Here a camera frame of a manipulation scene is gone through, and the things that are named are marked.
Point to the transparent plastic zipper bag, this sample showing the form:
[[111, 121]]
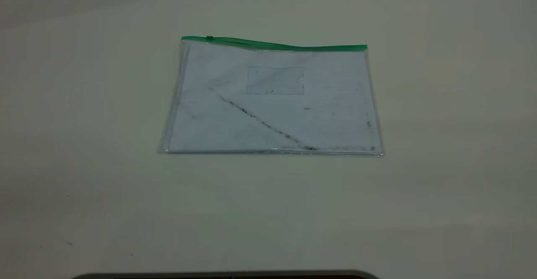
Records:
[[272, 115]]

